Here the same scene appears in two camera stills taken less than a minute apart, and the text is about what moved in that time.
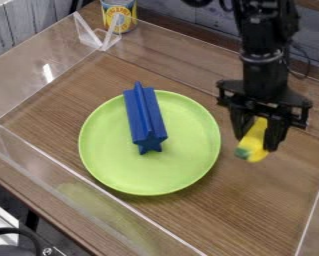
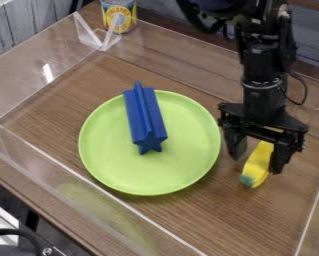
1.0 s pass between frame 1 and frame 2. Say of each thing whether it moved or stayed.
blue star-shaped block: stayed
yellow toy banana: moved
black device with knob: stayed
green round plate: stayed
